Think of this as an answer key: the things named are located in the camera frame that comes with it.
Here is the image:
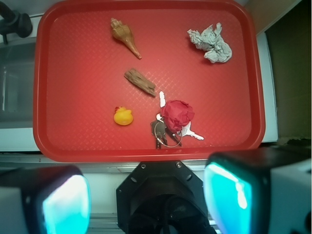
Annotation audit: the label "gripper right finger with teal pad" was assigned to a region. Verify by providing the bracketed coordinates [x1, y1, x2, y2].
[203, 146, 312, 234]

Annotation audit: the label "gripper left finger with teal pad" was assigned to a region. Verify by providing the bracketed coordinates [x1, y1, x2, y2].
[0, 165, 91, 234]

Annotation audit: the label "crumpled red paper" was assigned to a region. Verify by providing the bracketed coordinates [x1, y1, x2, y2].
[160, 100, 195, 132]

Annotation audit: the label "crumpled white paper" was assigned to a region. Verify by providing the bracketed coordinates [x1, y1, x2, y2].
[187, 22, 233, 63]

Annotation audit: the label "yellow rubber duck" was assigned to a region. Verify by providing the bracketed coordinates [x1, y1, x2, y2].
[113, 106, 134, 126]

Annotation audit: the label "red plastic tray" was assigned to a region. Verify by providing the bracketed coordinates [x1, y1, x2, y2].
[33, 0, 265, 162]

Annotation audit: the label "white appliance with glass door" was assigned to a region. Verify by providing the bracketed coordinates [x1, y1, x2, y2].
[0, 38, 39, 152]

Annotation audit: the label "brown wood piece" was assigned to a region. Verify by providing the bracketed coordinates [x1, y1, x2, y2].
[124, 68, 156, 97]

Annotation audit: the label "tan spiral seashell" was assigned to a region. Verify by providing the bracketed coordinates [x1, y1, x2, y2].
[111, 18, 142, 59]

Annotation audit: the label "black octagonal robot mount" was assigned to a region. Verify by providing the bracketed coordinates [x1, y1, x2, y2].
[116, 161, 216, 234]

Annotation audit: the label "silver keys on ring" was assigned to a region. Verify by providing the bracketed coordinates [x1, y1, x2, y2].
[151, 91, 204, 149]

